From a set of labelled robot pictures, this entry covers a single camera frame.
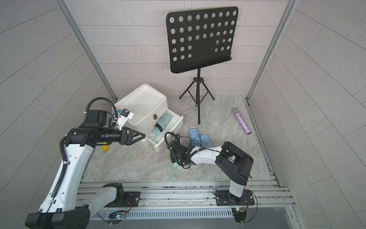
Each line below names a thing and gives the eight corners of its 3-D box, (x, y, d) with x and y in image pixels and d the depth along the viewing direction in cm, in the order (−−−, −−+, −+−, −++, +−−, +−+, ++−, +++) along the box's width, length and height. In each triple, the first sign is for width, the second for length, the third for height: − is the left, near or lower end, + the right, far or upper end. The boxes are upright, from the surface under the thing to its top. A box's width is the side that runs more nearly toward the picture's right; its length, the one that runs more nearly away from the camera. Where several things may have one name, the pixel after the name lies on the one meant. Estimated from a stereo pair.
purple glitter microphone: (246, 135, 97) (248, 132, 94) (232, 110, 111) (233, 107, 108) (250, 134, 98) (251, 131, 95) (235, 109, 111) (236, 107, 109)
